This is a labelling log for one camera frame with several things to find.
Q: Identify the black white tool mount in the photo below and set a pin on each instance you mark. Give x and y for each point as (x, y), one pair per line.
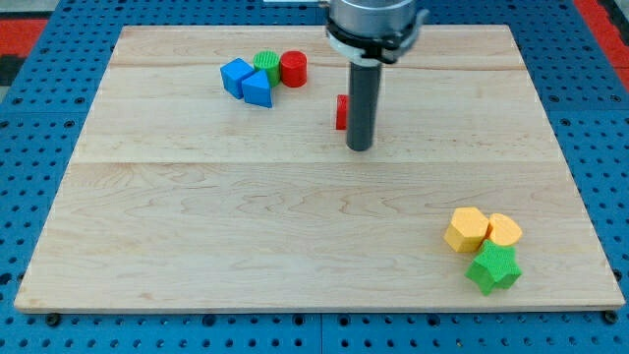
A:
(372, 36)

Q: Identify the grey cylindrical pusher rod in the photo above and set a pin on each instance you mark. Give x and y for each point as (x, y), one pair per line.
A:
(364, 85)

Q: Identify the red star block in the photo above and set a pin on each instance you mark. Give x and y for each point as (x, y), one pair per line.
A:
(341, 112)

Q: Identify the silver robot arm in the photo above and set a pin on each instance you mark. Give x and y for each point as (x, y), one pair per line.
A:
(373, 4)

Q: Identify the green star block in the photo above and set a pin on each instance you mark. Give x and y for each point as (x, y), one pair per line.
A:
(493, 267)

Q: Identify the red cylinder block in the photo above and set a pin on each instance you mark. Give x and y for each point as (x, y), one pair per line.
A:
(294, 68)

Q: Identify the green cylinder block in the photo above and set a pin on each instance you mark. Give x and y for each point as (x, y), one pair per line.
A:
(269, 61)

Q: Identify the blue triangle block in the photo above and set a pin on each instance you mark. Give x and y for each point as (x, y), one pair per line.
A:
(257, 90)

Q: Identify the blue cube block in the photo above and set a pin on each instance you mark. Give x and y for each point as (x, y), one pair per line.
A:
(233, 73)

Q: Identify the wooden board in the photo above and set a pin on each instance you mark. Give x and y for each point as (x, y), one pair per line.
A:
(181, 199)

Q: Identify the yellow hexagon block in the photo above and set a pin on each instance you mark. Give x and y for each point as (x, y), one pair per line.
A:
(466, 229)

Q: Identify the yellow heart block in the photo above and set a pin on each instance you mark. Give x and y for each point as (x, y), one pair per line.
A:
(502, 230)

